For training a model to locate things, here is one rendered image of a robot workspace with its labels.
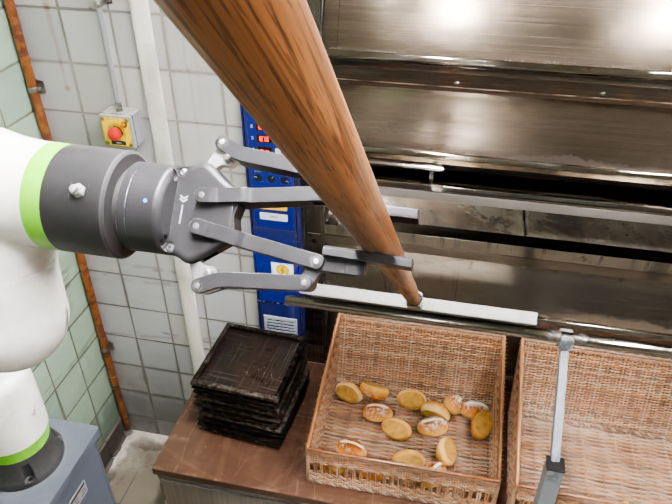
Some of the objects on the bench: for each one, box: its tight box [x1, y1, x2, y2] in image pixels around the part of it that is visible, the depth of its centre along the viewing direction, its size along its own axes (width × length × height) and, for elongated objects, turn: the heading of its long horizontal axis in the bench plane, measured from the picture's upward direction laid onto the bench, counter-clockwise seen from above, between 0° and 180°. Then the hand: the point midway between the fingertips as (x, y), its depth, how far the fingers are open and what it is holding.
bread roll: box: [397, 389, 427, 410], centre depth 214 cm, size 6×10×7 cm
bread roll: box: [360, 382, 389, 402], centre depth 217 cm, size 10×7×6 cm
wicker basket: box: [506, 338, 672, 504], centre depth 189 cm, size 49×56×28 cm
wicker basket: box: [305, 313, 507, 504], centre depth 199 cm, size 49×56×28 cm
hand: (373, 235), depth 51 cm, fingers closed on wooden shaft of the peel, 3 cm apart
